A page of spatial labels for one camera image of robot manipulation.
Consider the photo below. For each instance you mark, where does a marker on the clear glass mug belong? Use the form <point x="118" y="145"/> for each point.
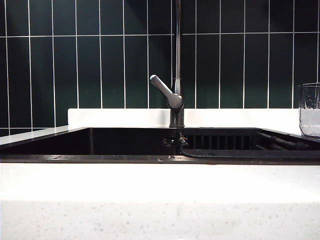
<point x="310" y="120"/>

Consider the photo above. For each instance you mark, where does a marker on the metal sink overflow fitting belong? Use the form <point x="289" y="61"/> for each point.
<point x="172" y="141"/>

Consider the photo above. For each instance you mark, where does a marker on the dark metal gooseneck faucet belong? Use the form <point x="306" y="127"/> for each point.
<point x="178" y="50"/>

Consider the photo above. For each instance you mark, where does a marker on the black sink basin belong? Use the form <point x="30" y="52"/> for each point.
<point x="75" y="142"/>

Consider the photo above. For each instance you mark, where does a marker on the white counter backsplash ledge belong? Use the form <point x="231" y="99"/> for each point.
<point x="112" y="117"/>

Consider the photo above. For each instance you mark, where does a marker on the black slatted drain rack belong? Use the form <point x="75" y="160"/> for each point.
<point x="250" y="153"/>

